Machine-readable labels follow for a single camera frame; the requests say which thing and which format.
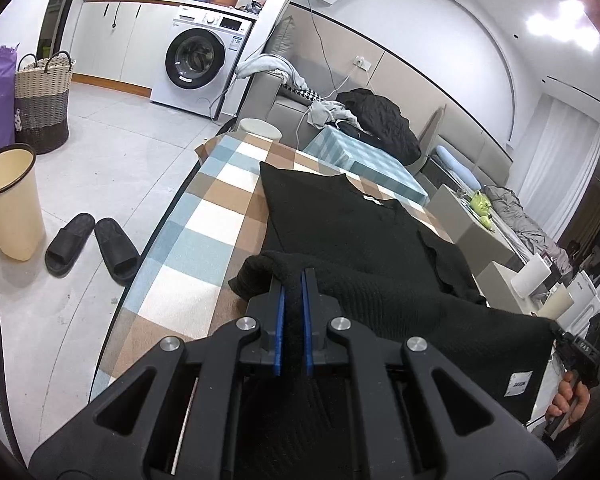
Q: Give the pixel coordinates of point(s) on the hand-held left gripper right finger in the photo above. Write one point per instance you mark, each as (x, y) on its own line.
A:
(307, 330)

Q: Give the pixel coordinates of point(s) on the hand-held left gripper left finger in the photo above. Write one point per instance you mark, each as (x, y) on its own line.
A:
(279, 330)

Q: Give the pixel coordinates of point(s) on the black knit sweater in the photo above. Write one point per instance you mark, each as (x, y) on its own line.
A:
(360, 240)

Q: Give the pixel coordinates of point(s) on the person's right hand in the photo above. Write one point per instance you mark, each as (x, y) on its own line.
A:
(562, 400)

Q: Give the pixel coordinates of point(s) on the white paper roll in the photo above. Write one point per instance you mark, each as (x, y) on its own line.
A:
(530, 275)

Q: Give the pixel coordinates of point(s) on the checkered tablecloth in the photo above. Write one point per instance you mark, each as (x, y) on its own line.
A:
(200, 220)

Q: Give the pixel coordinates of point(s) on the grey duvet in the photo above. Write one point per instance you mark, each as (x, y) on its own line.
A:
(517, 210)

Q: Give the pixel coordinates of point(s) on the light blue checkered cloth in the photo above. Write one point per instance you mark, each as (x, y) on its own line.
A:
(365, 160)

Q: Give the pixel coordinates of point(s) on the black slipper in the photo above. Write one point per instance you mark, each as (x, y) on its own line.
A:
(67, 245)
(116, 250)

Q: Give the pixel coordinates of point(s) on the beige side cabinet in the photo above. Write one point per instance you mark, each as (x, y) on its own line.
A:
(460, 220)

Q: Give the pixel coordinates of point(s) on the green toy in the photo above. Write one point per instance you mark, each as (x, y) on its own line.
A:
(480, 202)

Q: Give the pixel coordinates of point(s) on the white curtain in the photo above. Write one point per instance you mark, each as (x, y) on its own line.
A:
(555, 170)

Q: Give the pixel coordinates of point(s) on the white round stool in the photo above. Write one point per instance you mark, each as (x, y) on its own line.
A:
(257, 127)

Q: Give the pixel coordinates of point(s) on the light grey garment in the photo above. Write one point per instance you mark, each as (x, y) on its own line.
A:
(325, 112)

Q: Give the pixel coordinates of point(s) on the grey sofa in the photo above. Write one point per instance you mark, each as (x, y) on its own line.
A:
(285, 110)

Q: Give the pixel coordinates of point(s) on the blue pillow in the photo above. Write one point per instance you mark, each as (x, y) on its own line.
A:
(455, 165)

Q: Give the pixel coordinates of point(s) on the black jacket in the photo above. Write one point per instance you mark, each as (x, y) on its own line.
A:
(380, 120)

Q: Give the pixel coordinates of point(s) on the black white patterned cushion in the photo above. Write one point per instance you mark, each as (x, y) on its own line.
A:
(300, 94)

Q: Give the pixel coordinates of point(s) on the white washing machine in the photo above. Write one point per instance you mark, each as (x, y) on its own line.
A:
(205, 90)

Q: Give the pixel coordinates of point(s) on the pale grey blanket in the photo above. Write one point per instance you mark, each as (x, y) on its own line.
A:
(265, 67)

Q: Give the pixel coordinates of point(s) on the beige plastic bucket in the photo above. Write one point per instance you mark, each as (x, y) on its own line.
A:
(15, 220)

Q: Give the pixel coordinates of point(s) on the grey pillow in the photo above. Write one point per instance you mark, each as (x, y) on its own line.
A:
(280, 37)

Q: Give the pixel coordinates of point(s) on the woven laundry basket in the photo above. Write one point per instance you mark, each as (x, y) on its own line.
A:
(42, 105)

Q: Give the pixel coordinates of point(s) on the white kitchen cabinet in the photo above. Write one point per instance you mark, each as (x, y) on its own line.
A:
(105, 40)

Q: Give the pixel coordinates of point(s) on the dark glass door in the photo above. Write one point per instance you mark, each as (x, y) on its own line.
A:
(55, 10)

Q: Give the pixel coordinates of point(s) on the white wall socket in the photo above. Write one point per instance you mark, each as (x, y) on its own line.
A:
(363, 63)

